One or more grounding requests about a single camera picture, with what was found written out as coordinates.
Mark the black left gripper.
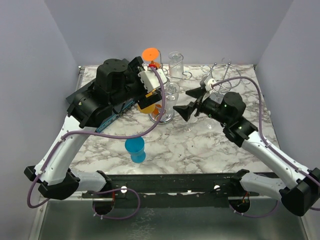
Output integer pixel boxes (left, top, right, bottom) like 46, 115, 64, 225
110, 57, 163, 109

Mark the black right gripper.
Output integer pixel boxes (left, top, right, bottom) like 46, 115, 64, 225
173, 86, 231, 126

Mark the orange plastic goblet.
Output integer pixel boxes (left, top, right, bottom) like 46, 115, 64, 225
141, 47, 161, 69

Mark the chrome wine glass rack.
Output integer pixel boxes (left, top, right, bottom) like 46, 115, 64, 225
201, 58, 251, 103
147, 51, 192, 126

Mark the clear patterned wine glass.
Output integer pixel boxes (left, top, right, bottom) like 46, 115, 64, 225
168, 51, 184, 79

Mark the yellow plastic goblet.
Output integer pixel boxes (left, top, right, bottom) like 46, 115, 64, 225
137, 100, 162, 121

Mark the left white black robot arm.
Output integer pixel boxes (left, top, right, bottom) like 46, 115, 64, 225
24, 56, 167, 200

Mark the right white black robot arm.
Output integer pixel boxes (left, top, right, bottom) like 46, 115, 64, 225
173, 87, 320, 217

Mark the blue plastic goblet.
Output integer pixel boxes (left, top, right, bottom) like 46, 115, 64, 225
124, 137, 146, 164

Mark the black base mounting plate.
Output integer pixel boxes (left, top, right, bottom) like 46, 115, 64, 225
82, 172, 261, 208

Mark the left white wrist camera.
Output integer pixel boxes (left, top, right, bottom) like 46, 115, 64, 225
138, 68, 168, 93

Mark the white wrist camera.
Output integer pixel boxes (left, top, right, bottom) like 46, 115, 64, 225
138, 68, 168, 93
200, 77, 216, 102

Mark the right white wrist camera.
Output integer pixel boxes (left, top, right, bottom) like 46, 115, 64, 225
200, 77, 216, 102

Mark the dark blue network switch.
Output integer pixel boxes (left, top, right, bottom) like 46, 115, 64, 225
65, 82, 141, 135

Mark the aluminium rail frame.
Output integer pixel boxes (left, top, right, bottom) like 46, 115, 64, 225
27, 65, 311, 240

